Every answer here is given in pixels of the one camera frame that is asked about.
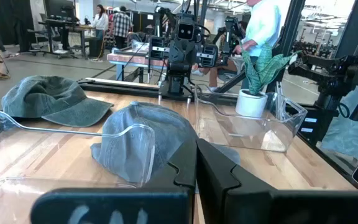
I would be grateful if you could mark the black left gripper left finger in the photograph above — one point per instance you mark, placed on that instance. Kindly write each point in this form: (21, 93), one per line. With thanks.
(120, 205)

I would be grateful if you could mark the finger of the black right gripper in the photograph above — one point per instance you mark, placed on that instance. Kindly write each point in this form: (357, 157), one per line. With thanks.
(190, 53)
(176, 53)

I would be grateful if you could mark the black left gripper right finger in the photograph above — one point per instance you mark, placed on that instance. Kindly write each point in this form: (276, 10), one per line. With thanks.
(244, 202)

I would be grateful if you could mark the blue-grey baseball cap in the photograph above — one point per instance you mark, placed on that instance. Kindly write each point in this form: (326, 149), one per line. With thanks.
(172, 130)

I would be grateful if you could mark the grey-green baseball cap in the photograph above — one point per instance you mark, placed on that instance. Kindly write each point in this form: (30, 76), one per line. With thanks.
(48, 96)

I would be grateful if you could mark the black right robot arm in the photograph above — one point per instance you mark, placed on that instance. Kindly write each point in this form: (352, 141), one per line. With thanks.
(176, 82)

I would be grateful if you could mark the wooden table with blue edge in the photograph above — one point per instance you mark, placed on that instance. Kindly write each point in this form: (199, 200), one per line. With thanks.
(129, 59)

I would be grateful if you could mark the clear plastic bin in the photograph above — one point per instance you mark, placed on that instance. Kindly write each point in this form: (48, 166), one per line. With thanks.
(135, 149)
(259, 133)

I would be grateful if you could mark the snake plant in white pot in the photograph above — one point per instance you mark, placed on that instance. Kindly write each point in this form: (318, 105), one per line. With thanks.
(250, 104)

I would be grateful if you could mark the black box with white labels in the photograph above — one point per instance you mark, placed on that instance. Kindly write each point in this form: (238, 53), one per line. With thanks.
(317, 130)

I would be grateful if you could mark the dark office desk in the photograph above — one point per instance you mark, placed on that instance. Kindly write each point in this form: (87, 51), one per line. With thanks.
(70, 28)

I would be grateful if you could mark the black computer monitor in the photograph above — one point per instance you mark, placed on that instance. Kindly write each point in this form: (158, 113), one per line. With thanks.
(57, 9)

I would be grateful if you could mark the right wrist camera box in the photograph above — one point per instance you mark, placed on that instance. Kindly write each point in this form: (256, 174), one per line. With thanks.
(186, 31)

